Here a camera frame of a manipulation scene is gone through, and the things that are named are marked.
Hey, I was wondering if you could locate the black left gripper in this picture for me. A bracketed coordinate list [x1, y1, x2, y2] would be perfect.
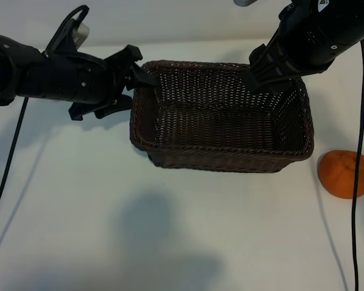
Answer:
[26, 44, 159, 122]

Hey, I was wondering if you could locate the dark brown wicker basket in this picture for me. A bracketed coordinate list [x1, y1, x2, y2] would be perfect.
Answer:
[129, 59, 315, 174]

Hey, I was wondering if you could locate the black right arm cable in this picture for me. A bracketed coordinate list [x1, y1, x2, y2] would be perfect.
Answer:
[351, 38, 364, 291]

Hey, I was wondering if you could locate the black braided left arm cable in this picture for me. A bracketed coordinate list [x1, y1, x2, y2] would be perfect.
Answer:
[0, 5, 90, 233]

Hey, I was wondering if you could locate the black left camera bracket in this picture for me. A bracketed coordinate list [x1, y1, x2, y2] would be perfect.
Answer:
[44, 18, 79, 57]

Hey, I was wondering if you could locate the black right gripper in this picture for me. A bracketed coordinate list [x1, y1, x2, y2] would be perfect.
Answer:
[245, 2, 337, 93]

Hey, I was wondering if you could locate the orange fruit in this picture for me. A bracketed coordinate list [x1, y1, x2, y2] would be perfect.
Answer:
[318, 149, 364, 200]

